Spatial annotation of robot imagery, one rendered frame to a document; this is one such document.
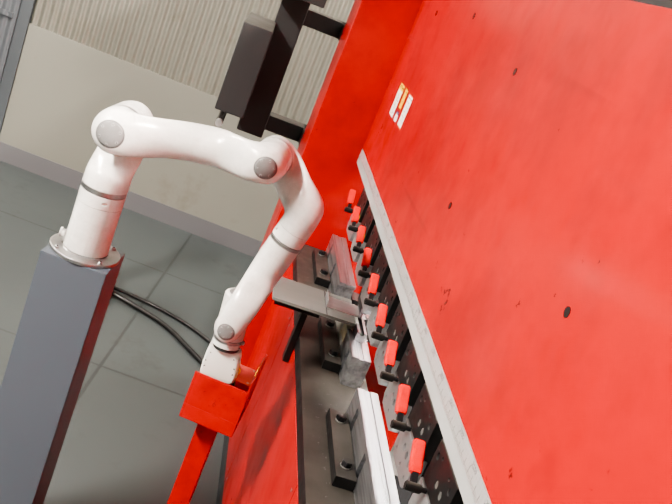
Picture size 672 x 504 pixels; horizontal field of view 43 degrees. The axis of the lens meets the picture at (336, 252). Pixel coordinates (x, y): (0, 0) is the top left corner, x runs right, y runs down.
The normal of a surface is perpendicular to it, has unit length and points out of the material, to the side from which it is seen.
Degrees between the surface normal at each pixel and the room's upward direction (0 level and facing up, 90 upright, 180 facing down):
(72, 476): 0
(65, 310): 90
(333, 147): 90
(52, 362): 90
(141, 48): 90
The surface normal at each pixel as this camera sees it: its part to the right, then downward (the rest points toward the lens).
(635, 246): -0.93, -0.33
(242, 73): 0.04, 0.35
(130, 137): 0.36, 0.36
